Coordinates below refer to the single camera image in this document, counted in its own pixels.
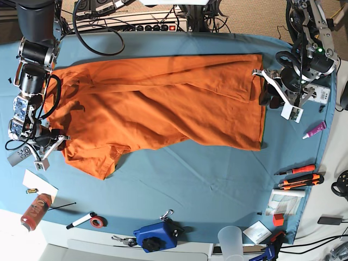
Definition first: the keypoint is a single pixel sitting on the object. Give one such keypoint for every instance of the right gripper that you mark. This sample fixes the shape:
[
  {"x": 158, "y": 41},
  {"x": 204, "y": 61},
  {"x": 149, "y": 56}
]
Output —
[{"x": 47, "y": 141}]

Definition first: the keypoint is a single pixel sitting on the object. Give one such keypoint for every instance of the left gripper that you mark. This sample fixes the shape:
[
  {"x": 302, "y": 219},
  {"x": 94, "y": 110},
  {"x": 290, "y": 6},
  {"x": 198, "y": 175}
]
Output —
[{"x": 289, "y": 83}]

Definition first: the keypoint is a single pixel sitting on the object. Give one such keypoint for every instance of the orange t-shirt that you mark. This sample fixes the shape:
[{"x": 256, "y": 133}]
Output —
[{"x": 111, "y": 108}]

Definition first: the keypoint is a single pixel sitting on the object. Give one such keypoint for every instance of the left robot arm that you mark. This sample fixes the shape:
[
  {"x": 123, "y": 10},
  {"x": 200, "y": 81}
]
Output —
[{"x": 312, "y": 55}]

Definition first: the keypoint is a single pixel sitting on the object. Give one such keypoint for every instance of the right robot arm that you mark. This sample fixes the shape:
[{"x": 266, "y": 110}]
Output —
[{"x": 40, "y": 90}]

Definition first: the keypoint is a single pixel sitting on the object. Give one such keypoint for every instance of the grey remote control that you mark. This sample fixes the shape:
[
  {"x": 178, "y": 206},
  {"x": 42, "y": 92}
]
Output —
[{"x": 22, "y": 153}]

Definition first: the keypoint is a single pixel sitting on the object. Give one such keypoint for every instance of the white paper card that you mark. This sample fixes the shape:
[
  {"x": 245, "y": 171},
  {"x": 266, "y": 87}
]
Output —
[{"x": 32, "y": 181}]

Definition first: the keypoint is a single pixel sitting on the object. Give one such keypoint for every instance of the clear bit set case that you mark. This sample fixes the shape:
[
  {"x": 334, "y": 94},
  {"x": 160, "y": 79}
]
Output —
[{"x": 320, "y": 95}]

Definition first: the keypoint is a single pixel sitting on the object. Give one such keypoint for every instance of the small AA battery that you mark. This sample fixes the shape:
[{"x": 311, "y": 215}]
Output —
[{"x": 31, "y": 191}]

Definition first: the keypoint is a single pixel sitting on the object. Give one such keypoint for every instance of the purple glue tube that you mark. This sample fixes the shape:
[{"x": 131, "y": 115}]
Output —
[{"x": 320, "y": 127}]

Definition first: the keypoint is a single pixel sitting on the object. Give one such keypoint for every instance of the red drink can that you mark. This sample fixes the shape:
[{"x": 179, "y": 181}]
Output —
[{"x": 35, "y": 212}]

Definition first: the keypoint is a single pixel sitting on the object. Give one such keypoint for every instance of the white marker pen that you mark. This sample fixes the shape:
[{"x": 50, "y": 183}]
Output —
[{"x": 81, "y": 220}]

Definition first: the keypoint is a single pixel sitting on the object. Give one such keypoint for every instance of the orange black screwdriver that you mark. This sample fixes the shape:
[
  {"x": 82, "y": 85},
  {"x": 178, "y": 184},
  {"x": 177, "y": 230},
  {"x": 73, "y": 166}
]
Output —
[{"x": 303, "y": 169}]

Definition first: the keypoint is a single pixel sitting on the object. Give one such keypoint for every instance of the red tape roll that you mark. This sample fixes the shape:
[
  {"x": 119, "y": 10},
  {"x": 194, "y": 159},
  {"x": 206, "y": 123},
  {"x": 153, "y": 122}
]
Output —
[{"x": 98, "y": 221}]

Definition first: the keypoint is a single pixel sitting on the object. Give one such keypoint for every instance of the orange black utility knife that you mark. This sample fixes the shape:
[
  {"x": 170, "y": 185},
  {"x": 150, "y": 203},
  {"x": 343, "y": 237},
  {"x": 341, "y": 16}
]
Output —
[{"x": 307, "y": 180}]

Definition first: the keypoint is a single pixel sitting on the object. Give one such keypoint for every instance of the clear plastic packet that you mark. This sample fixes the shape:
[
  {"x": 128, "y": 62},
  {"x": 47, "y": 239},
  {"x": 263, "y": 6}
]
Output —
[{"x": 284, "y": 202}]

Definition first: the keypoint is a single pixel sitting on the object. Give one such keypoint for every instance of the black round device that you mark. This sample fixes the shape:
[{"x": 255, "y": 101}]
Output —
[{"x": 340, "y": 186}]

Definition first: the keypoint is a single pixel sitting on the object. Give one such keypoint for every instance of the small orange block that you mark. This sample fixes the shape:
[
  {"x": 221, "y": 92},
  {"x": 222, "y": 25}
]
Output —
[{"x": 278, "y": 220}]

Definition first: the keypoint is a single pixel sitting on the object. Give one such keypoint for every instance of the white power strip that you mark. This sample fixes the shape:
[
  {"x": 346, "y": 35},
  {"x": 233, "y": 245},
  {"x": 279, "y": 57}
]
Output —
[{"x": 163, "y": 21}]

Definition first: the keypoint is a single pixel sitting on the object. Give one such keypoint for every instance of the blue clamp device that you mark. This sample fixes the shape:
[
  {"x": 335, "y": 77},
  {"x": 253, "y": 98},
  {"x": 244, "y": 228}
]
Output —
[{"x": 159, "y": 236}]

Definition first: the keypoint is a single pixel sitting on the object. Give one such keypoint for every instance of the black power adapter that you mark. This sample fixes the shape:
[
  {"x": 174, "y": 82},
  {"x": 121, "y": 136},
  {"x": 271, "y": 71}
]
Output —
[{"x": 330, "y": 220}]

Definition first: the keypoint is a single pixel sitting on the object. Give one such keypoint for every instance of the white booklet card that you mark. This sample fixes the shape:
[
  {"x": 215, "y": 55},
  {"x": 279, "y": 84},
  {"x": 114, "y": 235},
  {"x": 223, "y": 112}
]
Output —
[{"x": 257, "y": 232}]

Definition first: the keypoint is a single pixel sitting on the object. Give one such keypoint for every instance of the translucent plastic cup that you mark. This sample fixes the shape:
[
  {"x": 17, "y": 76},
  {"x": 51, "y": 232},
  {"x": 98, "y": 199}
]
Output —
[{"x": 230, "y": 240}]

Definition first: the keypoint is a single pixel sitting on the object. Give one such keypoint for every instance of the blue bar clamp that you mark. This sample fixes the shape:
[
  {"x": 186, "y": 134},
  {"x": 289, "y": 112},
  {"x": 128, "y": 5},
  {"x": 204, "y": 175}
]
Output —
[{"x": 272, "y": 250}]

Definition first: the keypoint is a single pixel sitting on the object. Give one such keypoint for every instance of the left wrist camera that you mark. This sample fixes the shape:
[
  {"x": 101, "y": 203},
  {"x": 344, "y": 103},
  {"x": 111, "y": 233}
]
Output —
[{"x": 290, "y": 112}]

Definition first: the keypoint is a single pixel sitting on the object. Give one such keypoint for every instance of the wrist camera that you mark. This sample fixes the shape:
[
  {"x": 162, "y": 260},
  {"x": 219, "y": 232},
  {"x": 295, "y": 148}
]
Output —
[
  {"x": 290, "y": 112},
  {"x": 41, "y": 164}
]

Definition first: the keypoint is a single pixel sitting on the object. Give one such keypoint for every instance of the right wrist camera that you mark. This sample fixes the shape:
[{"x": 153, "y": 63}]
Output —
[{"x": 41, "y": 164}]

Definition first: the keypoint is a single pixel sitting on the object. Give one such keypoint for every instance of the black cable tie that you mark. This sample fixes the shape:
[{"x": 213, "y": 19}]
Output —
[{"x": 65, "y": 205}]

